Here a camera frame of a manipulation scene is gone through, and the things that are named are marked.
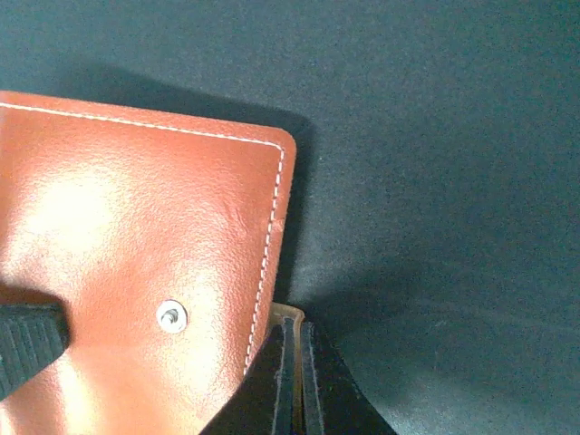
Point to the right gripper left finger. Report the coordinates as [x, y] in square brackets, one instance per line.
[32, 337]

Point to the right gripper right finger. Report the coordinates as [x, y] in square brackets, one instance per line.
[298, 384]

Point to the brown leather card holder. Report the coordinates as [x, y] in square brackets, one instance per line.
[160, 235]

